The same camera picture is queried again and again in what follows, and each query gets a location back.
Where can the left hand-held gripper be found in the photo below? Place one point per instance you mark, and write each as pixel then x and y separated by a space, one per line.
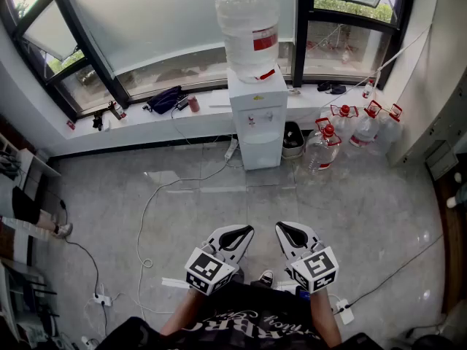
pixel 209 268

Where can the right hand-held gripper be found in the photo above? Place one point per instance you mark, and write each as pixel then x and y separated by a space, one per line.
pixel 315 268

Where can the white water dispenser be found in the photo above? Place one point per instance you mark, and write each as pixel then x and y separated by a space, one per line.
pixel 241 93

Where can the person's left forearm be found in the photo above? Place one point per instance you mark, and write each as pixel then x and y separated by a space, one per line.
pixel 180 312

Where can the person's right forearm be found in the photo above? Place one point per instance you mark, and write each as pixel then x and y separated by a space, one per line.
pixel 326 315

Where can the large wrapped water jug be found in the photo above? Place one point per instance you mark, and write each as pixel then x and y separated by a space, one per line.
pixel 241 31

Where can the person's black white shoe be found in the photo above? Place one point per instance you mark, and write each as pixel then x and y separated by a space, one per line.
pixel 266 278

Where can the small dark device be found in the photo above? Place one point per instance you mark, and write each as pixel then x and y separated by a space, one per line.
pixel 302 293

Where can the white flat strip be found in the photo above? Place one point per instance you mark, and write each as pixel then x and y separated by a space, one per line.
pixel 175 283

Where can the person's black printed shirt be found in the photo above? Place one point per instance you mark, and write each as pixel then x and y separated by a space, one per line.
pixel 255 315

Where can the white power strip black plug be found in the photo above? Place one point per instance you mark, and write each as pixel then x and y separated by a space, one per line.
pixel 344 312
pixel 102 299

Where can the long white power strip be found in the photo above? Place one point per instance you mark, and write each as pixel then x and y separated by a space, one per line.
pixel 231 148

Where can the grey trash bin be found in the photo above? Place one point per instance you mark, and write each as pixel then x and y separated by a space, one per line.
pixel 292 140

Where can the white flat board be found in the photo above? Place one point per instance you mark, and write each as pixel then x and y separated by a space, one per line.
pixel 220 100

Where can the black power adapter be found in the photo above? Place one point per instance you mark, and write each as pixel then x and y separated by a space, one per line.
pixel 182 102

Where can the dark purple bag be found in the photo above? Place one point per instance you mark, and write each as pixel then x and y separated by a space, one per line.
pixel 164 100

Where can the small bottle red cap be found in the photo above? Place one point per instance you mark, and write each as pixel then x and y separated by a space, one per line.
pixel 368 90

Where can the brown bottle red label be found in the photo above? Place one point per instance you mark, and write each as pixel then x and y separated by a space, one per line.
pixel 118 111

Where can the small white power strip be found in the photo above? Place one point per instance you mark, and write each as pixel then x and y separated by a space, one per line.
pixel 89 342

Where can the small black figurine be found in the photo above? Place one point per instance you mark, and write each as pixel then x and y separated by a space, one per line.
pixel 97 120

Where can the small red box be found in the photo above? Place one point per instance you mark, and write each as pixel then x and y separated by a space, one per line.
pixel 70 125

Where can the black-framed window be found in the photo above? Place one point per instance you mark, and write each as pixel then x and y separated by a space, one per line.
pixel 303 31

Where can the white shelf unit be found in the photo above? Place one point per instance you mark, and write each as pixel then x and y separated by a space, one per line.
pixel 36 162

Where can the metal equipment rack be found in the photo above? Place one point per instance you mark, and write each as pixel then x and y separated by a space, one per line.
pixel 22 279

